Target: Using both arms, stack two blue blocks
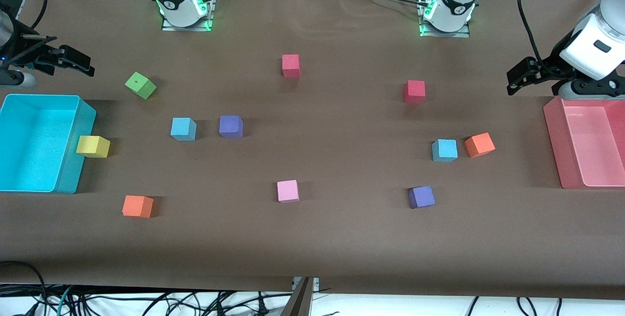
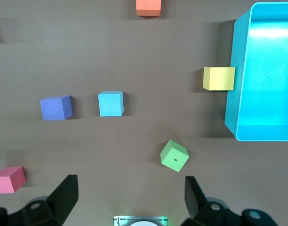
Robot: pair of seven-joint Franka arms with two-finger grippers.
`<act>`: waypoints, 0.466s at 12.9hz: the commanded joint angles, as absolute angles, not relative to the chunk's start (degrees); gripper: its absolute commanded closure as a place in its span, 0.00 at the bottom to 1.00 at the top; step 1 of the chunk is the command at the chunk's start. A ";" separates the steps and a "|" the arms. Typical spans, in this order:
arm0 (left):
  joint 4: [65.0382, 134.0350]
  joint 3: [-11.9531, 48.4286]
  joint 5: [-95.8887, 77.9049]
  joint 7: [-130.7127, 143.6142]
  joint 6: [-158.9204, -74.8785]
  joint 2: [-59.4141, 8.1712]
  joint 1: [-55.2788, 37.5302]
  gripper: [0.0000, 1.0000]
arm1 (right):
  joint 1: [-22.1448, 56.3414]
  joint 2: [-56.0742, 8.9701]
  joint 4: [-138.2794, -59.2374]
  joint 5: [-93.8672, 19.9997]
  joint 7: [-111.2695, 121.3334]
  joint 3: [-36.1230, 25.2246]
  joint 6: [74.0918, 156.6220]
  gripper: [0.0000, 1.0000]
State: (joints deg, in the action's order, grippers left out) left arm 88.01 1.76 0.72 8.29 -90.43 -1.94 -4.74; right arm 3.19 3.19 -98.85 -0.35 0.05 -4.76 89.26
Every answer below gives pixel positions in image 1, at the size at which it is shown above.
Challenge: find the light blue foam block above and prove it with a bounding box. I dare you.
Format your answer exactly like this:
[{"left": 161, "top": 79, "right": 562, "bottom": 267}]
[
  {"left": 170, "top": 117, "right": 197, "bottom": 142},
  {"left": 432, "top": 139, "right": 458, "bottom": 163}
]

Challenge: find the green foam block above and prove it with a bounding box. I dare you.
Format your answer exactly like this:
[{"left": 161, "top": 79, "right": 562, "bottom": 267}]
[{"left": 125, "top": 72, "right": 157, "bottom": 100}]

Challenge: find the orange foam block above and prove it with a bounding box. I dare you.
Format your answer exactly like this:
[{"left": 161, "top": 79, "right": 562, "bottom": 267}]
[
  {"left": 464, "top": 132, "right": 496, "bottom": 159},
  {"left": 122, "top": 195, "right": 154, "bottom": 219}
]

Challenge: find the cyan plastic bin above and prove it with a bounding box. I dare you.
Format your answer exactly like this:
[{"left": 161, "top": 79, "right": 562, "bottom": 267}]
[{"left": 0, "top": 94, "right": 97, "bottom": 194}]

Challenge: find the pink plastic bin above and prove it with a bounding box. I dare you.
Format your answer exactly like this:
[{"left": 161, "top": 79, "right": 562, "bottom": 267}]
[{"left": 543, "top": 95, "right": 625, "bottom": 190}]

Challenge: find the yellow foam block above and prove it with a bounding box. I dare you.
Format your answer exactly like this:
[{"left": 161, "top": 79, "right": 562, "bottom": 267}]
[{"left": 76, "top": 135, "right": 111, "bottom": 159}]

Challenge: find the red foam block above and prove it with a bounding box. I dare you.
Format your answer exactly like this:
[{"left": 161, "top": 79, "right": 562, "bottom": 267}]
[
  {"left": 403, "top": 80, "right": 426, "bottom": 105},
  {"left": 282, "top": 54, "right": 301, "bottom": 79}
]

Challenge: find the purple foam block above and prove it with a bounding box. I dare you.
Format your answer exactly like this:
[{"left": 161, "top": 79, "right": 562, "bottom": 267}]
[
  {"left": 219, "top": 115, "right": 244, "bottom": 139},
  {"left": 408, "top": 186, "right": 436, "bottom": 210}
]

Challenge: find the brown table mat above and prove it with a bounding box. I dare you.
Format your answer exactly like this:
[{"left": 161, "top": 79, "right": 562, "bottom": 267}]
[{"left": 0, "top": 0, "right": 625, "bottom": 301}]

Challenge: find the pink foam block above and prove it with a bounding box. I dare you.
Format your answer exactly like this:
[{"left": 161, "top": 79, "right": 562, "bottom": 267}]
[{"left": 277, "top": 180, "right": 300, "bottom": 203}]

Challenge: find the thick black hanging cable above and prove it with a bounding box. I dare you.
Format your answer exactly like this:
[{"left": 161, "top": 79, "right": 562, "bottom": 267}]
[{"left": 517, "top": 0, "right": 550, "bottom": 65}]

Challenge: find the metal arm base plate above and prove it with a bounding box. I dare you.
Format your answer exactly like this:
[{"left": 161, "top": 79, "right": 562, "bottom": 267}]
[
  {"left": 161, "top": 0, "right": 214, "bottom": 32},
  {"left": 418, "top": 0, "right": 472, "bottom": 39}
]

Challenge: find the teal cable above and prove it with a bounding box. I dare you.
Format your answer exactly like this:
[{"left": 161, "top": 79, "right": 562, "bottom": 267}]
[{"left": 55, "top": 285, "right": 75, "bottom": 316}]

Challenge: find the small metal edge bracket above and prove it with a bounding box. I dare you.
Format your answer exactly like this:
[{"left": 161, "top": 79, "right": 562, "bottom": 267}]
[{"left": 292, "top": 277, "right": 321, "bottom": 291}]

